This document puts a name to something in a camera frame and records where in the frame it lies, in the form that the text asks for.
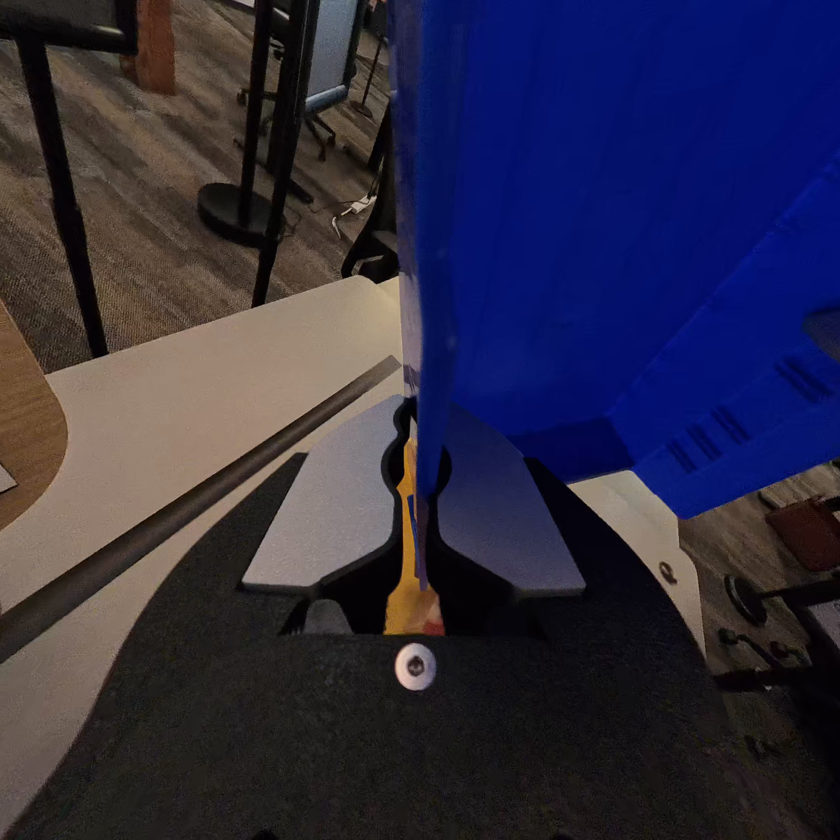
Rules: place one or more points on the black metal table leg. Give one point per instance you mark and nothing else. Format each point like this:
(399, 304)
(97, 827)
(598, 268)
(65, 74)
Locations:
(64, 197)

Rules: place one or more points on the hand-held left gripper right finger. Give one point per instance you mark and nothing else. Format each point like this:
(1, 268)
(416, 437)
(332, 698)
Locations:
(505, 518)

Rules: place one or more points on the black slanted pole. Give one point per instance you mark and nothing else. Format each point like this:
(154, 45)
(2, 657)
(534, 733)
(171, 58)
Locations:
(264, 275)

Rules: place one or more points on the white power strip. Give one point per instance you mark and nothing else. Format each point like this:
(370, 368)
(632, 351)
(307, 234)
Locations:
(358, 207)

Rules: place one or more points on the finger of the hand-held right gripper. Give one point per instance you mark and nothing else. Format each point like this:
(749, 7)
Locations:
(828, 333)

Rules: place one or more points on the table screw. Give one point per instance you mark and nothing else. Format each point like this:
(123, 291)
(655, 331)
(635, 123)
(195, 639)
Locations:
(667, 572)

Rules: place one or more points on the blue plastic box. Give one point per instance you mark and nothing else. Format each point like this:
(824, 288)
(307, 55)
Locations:
(590, 197)

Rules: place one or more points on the grey-blue office chair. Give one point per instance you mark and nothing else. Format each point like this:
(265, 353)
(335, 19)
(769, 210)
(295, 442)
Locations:
(331, 46)

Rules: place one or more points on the black round stand base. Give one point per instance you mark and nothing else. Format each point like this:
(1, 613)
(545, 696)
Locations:
(745, 597)

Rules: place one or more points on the black wheeled chair foot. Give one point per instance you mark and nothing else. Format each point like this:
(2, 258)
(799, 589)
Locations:
(761, 679)

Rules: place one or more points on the black round-base floor stand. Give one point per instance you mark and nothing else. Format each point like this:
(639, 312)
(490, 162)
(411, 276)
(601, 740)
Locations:
(236, 213)

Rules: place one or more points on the dark grey table bar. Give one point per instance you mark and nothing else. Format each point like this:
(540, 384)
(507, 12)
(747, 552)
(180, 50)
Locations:
(197, 502)

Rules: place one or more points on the brown wooden post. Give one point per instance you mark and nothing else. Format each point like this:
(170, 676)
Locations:
(154, 46)

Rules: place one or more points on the yellow plastic box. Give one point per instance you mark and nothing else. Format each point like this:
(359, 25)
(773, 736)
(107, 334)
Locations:
(401, 604)

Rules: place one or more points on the black chair base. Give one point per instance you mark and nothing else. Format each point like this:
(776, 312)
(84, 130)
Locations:
(374, 253)

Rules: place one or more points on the brown box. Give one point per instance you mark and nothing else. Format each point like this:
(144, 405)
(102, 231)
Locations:
(807, 535)

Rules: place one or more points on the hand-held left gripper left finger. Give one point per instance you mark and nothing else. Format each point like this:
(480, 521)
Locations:
(328, 512)

